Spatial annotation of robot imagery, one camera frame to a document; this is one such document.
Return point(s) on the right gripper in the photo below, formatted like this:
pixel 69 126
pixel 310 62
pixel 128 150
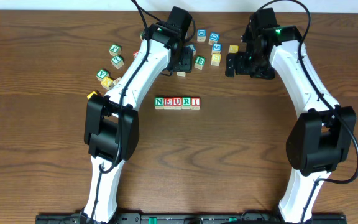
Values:
pixel 237 65

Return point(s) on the blue D block tilted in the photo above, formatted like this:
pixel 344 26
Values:
pixel 213 38

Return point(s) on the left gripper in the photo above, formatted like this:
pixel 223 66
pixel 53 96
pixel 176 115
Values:
pixel 183 62

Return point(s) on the yellow S block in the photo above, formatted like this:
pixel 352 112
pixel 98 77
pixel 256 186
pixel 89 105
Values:
pixel 215 59

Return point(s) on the green Z block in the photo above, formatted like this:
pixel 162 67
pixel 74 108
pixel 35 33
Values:
pixel 141 35

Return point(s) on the green V block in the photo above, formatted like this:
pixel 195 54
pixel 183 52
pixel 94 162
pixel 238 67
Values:
pixel 102 74

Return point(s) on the plain wooden picture block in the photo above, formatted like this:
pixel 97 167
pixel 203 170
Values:
pixel 116 81

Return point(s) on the yellow block beside V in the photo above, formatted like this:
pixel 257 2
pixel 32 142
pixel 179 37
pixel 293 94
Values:
pixel 107 83

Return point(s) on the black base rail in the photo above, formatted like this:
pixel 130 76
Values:
pixel 135 218

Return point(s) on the green block upper left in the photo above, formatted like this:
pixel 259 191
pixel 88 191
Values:
pixel 115 50

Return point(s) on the red I block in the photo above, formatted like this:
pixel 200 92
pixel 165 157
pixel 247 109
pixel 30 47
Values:
pixel 195 103

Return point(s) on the blue P block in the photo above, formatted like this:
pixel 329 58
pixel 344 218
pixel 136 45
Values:
pixel 181 74

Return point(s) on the green B block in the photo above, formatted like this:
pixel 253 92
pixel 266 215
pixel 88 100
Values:
pixel 199 62

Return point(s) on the blue 5 block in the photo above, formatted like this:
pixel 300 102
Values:
pixel 216 48

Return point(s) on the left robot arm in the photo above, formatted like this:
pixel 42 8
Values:
pixel 112 120

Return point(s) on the red U block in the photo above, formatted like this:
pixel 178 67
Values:
pixel 177 103

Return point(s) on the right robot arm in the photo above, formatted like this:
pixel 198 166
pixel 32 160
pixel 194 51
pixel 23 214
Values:
pixel 324 131

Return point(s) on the yellow block far left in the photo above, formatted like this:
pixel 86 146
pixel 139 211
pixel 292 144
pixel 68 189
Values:
pixel 96 92

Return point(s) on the green N block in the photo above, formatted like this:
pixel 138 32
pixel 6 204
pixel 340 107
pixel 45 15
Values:
pixel 159 103

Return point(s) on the green R block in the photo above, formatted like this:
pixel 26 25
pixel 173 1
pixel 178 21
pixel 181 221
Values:
pixel 186 103

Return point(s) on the red A block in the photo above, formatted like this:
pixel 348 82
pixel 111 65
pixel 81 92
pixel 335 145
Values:
pixel 135 54

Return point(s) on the red E block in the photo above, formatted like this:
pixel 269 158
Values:
pixel 168 103

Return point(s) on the yellow block right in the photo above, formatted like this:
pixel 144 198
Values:
pixel 233 48

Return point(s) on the blue L block middle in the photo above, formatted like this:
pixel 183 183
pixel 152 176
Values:
pixel 193 49

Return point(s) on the green 7 block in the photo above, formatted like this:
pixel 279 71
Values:
pixel 117 61

